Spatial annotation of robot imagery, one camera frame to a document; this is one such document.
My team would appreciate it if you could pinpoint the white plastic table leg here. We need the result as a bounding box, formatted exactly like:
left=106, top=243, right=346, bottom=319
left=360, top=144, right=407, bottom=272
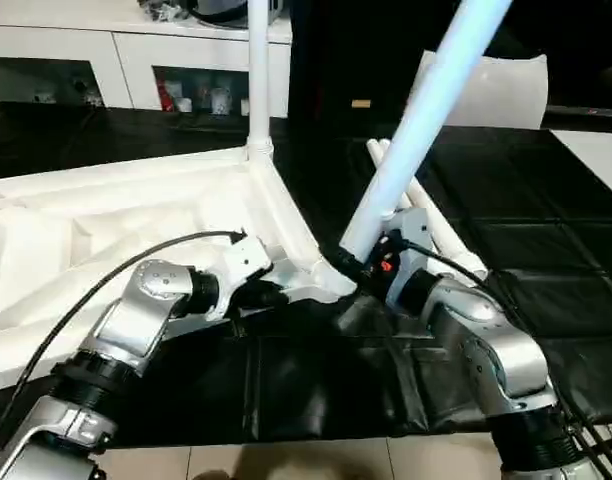
left=365, top=138, right=422, bottom=214
left=378, top=138, right=488, bottom=281
left=337, top=0, right=516, bottom=264
left=244, top=0, right=276, bottom=151

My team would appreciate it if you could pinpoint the black padded work mat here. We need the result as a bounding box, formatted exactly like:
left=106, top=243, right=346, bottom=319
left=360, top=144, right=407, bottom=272
left=0, top=102, right=612, bottom=446

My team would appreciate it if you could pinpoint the white flat board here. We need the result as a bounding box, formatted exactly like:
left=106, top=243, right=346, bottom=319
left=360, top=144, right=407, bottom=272
left=549, top=128, right=612, bottom=206

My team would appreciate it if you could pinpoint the grey black helmet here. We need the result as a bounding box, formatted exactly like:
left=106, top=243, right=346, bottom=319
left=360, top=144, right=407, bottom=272
left=188, top=0, right=282, bottom=24

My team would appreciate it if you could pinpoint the white cabinet with glass doors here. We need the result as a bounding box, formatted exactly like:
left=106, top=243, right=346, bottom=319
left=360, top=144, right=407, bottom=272
left=0, top=0, right=293, bottom=119

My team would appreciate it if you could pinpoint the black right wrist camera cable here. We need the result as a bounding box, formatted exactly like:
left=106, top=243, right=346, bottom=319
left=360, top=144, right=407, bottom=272
left=395, top=238, right=612, bottom=474

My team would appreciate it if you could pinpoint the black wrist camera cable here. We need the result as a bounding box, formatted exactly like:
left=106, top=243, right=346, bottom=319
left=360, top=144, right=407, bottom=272
left=395, top=238, right=612, bottom=474
left=0, top=228, right=248, bottom=441

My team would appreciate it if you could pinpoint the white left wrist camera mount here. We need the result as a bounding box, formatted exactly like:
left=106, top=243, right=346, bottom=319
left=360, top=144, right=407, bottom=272
left=205, top=234, right=276, bottom=322

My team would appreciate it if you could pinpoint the black left wrist camera cable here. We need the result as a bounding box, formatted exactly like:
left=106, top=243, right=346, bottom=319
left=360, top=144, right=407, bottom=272
left=0, top=228, right=248, bottom=441

